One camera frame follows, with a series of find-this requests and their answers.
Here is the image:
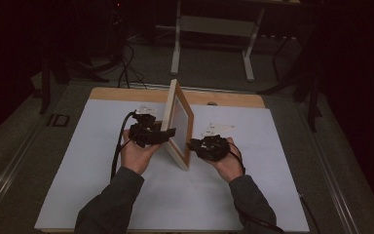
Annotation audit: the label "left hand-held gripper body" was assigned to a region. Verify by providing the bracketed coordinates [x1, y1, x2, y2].
[129, 104, 166, 149]

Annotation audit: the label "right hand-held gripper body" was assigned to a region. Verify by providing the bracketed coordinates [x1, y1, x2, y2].
[197, 122, 237, 163]

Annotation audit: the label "light wooden picture frame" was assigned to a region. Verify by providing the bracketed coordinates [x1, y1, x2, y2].
[160, 78, 195, 172]

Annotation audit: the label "person's right hand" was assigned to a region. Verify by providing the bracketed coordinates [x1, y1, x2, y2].
[207, 137, 245, 183]

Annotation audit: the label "person's left hand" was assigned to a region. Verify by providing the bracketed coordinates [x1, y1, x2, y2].
[120, 129, 162, 176]

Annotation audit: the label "white metal stand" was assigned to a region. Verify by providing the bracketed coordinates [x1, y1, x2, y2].
[169, 0, 267, 82]

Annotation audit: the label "small black floor box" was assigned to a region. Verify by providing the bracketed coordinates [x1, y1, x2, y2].
[47, 113, 71, 128]

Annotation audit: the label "black stand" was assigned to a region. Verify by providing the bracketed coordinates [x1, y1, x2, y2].
[259, 35, 324, 133]
[38, 48, 110, 115]

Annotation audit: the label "black floor cables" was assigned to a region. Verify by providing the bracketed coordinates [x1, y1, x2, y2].
[116, 42, 149, 90]

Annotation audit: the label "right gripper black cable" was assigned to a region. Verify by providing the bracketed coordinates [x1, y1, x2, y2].
[229, 141, 285, 234]

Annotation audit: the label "thin black cable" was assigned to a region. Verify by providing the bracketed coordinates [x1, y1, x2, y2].
[296, 189, 321, 234]

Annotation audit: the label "metal rail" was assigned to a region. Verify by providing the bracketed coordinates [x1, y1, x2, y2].
[0, 120, 47, 215]
[296, 103, 361, 234]

